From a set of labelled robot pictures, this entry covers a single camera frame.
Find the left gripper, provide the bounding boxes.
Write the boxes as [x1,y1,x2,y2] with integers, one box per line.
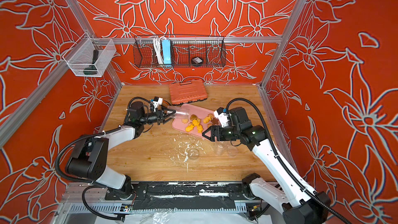
[139,109,175,127]

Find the clear cookie jar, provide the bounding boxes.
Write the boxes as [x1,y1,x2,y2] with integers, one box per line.
[214,141,226,156]
[167,106,190,119]

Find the clear cookie jar front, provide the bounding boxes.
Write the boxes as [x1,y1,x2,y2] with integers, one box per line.
[167,106,190,119]

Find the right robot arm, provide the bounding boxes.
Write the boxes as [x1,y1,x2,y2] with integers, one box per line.
[202,107,349,224]

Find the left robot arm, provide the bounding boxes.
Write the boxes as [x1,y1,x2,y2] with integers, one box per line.
[55,97,176,194]

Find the brown star cookie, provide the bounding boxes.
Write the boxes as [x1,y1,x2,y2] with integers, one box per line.
[211,118,219,125]

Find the yellow fish cookie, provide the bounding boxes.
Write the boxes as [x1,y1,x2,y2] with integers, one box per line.
[185,123,195,132]
[197,124,203,133]

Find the pink plastic tray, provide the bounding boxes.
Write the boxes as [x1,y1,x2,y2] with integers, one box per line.
[172,104,215,138]

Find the orange tool case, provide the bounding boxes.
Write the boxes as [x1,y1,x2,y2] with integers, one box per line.
[169,79,208,105]

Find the light blue box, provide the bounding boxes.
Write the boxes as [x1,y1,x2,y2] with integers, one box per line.
[162,39,172,66]

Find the small black box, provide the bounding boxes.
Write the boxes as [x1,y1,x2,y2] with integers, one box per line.
[191,57,204,67]

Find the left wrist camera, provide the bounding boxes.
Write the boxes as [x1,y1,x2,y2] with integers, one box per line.
[150,96,163,112]

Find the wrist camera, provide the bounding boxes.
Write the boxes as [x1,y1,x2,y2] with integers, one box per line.
[150,96,163,112]
[214,107,230,128]

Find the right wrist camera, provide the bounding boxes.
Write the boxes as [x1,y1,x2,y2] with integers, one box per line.
[214,107,230,128]

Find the black wire wall basket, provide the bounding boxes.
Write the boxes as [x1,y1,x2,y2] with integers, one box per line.
[133,34,227,68]

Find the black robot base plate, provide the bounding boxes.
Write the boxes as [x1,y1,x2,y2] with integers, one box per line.
[105,181,267,213]

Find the white coiled cable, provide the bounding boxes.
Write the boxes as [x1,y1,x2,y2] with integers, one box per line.
[153,37,164,65]

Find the clear acrylic wall box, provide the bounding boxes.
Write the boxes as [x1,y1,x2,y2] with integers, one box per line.
[62,35,116,77]

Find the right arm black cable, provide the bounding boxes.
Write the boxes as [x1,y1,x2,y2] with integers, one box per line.
[225,97,352,224]

